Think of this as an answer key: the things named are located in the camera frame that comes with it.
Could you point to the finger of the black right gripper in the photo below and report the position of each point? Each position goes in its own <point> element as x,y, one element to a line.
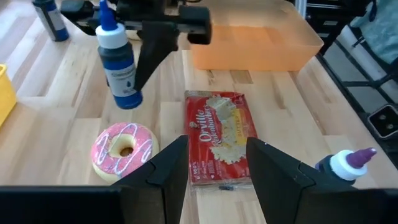
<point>155,46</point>

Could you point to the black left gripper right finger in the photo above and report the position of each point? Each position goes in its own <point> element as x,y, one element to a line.
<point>276,186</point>

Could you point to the black power outlet box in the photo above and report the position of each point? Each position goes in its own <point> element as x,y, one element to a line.
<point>385,123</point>

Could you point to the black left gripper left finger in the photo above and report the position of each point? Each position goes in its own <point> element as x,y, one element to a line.
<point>164,186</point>

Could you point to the red popcorn bag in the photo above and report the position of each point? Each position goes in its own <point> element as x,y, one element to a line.
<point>217,124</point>

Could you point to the blue ink bottle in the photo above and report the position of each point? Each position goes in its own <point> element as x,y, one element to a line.
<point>54,21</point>
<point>119,71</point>

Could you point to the yellow plastic basket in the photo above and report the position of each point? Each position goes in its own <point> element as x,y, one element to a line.
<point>6,93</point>

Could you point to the purple ink bottle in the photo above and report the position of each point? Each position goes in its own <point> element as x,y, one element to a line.
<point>348,163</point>

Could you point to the black table frame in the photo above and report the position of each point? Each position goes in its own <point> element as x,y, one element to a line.
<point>331,67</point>

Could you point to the cream round object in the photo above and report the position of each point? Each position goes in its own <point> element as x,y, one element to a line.
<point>105,158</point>

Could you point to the teal cloth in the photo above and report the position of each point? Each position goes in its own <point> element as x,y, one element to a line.
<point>382,31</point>

